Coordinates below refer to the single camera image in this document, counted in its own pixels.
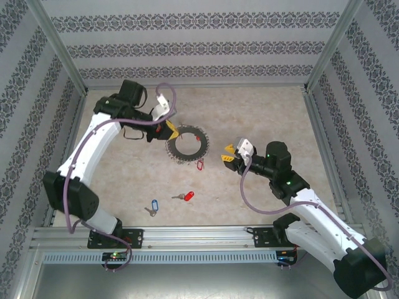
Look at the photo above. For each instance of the aluminium frame rail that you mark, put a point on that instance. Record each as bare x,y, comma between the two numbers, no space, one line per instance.
327,155
199,85
70,146

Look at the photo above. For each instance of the wide aluminium mounting rail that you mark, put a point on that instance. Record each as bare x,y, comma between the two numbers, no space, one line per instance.
199,236

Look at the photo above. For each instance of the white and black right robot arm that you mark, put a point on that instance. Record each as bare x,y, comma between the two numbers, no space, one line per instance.
315,236

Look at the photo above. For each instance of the aluminium frame post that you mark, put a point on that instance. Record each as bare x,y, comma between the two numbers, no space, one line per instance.
333,46
59,46
26,277

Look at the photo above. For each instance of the blue tag with key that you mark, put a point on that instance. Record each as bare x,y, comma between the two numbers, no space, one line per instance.
154,205

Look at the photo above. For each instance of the grey metal panel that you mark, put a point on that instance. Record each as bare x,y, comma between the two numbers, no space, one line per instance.
199,283

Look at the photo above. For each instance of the metal keyring with split rings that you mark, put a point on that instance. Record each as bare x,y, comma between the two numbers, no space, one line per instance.
201,146

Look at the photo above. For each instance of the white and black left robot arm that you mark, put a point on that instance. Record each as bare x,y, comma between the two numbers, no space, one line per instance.
93,146

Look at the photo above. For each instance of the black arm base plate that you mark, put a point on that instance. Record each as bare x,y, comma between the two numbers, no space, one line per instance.
262,238
135,238

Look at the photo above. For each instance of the small circuit board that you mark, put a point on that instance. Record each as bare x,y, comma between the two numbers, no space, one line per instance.
115,256
286,258

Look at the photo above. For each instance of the red tag with key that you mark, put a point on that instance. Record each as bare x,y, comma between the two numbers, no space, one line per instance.
189,196

